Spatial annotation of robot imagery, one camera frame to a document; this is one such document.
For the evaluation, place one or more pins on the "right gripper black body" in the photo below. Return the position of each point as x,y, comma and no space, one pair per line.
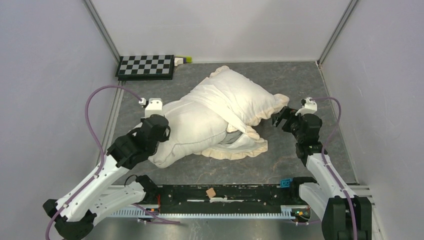
295,123

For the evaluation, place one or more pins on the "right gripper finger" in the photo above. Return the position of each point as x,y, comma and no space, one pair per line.
282,119
287,111

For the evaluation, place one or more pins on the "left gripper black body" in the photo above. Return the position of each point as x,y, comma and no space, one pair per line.
164,137

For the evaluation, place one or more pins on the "grey pillowcase with cream ruffle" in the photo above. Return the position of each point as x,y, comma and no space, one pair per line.
242,104

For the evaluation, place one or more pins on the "white pillow insert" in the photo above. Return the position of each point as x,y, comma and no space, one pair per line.
193,129

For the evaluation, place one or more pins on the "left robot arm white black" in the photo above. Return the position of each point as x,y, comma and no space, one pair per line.
76,214

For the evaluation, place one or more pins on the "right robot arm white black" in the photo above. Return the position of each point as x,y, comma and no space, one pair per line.
344,215

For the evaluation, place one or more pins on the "blue toy brick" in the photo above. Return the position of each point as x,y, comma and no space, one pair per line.
285,183

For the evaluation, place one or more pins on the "black white checkerboard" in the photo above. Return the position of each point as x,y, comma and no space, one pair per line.
145,67

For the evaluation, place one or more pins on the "yellow green small object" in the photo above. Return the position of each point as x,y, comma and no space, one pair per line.
179,60

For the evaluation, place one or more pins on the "small tan cube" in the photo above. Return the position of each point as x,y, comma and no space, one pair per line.
211,193

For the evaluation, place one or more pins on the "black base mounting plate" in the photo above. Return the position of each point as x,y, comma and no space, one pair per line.
229,199

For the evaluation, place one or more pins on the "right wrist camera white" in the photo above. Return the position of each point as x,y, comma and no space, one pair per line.
309,106

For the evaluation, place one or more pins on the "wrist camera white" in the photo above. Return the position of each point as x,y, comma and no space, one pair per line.
153,106
309,106

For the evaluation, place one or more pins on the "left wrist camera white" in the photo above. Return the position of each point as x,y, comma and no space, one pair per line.
153,106

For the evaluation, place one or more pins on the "light blue cable duct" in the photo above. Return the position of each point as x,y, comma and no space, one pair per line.
285,213

